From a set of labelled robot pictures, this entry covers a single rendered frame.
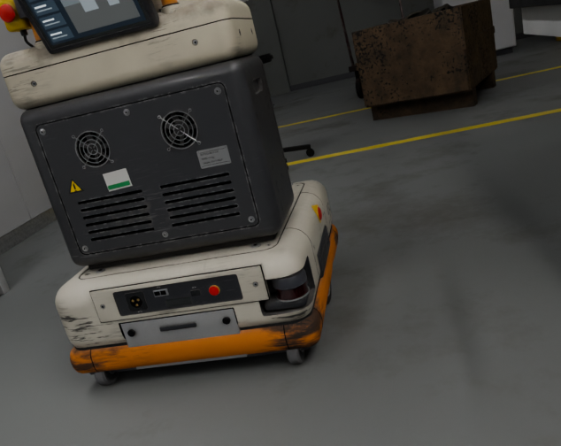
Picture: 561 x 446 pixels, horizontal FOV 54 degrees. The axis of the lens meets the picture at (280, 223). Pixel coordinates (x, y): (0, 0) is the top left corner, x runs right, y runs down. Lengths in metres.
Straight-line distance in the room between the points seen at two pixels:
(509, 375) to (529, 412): 0.11
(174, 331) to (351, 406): 0.44
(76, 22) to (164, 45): 0.18
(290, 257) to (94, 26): 0.62
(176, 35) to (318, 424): 0.82
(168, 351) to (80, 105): 0.59
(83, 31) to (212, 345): 0.73
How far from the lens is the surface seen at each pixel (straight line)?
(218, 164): 1.22
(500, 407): 1.12
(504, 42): 6.97
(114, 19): 1.23
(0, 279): 2.57
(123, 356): 1.40
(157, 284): 1.27
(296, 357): 1.29
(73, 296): 1.40
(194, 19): 1.20
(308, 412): 1.18
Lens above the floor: 0.70
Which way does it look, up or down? 17 degrees down
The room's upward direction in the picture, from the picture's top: 14 degrees counter-clockwise
